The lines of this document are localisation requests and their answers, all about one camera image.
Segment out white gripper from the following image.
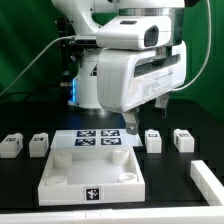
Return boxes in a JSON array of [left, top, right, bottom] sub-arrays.
[[97, 42, 186, 135]]

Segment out white square tabletop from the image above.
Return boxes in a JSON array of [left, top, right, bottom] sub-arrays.
[[38, 146, 145, 206]]

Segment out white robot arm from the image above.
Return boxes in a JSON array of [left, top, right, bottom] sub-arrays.
[[51, 0, 200, 135]]

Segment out white tag sheet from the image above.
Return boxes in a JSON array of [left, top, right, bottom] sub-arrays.
[[51, 129, 142, 149]]

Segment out white L-shaped obstacle fence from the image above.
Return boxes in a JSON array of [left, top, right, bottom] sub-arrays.
[[0, 160, 224, 224]]

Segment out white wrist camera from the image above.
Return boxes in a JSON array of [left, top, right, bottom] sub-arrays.
[[96, 16, 172, 50]]

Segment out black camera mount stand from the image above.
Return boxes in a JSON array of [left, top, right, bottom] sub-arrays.
[[55, 17, 83, 88]]

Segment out white cable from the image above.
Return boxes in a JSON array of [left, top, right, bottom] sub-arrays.
[[0, 0, 213, 98]]

